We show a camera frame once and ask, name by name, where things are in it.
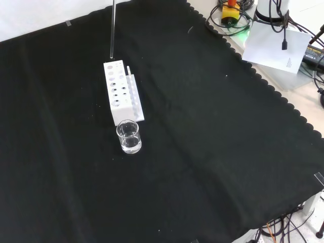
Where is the white metal bracket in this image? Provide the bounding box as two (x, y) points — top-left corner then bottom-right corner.
(302, 191), (318, 217)

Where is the black cable bundle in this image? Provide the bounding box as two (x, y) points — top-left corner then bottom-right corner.
(253, 205), (324, 243)

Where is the yellow stop button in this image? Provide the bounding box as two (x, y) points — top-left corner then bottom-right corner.
(221, 0), (240, 27)

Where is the black looped cable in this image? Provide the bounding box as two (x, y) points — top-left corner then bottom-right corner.
(206, 0), (254, 35)

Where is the small clear glass beaker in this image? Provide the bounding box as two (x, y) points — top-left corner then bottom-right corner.
(115, 119), (142, 155)

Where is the grey metal base plate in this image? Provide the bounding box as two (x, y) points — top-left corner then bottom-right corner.
(249, 60), (316, 92)

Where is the orange cable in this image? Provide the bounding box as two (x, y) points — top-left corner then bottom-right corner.
(262, 222), (278, 243)

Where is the black power adapter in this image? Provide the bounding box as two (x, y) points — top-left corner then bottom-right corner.
(301, 43), (324, 73)

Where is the white test tube rack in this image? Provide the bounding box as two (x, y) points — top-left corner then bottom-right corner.
(103, 60), (145, 127)

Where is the white paper sheet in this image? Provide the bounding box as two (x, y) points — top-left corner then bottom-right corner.
(241, 22), (312, 74)

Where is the clear glass rod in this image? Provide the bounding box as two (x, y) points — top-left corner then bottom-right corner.
(109, 0), (116, 59)

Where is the black cable with plug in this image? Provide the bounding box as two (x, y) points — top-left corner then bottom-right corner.
(268, 0), (290, 51)

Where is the black bench cloth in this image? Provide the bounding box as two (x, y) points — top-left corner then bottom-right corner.
(0, 0), (324, 243)

